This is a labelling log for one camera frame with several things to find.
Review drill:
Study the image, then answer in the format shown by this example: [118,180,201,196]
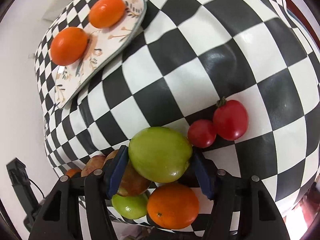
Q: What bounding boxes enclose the reddish brown apple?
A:
[106,160,151,198]

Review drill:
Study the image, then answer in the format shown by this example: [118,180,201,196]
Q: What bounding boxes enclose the large green apple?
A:
[128,127,193,183]

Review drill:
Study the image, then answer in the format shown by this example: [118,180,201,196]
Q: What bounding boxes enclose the floral ceramic plate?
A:
[54,0,147,109]

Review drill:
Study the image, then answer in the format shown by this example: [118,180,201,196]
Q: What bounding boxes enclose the small red tomato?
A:
[188,119,216,148]

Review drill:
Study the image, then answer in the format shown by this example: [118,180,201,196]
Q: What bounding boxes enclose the small brown orange fruit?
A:
[65,168,82,178]

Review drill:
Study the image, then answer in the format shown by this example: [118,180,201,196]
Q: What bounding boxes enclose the black white checkered cloth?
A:
[35,0,319,215]

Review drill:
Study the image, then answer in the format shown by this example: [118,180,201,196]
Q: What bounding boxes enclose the larger red tomato with stem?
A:
[213,97,249,141]

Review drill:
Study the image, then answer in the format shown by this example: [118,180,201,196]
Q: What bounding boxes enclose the dark red brown apple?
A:
[81,155,106,177]

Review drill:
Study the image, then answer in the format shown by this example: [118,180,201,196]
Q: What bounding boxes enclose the black camera mount box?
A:
[7,158,46,232]

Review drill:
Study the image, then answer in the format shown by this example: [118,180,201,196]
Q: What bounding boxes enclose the small green apple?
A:
[111,193,148,220]

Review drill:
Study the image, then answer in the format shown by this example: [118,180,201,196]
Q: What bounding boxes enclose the orange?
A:
[88,0,126,29]
[50,27,88,66]
[147,183,200,230]

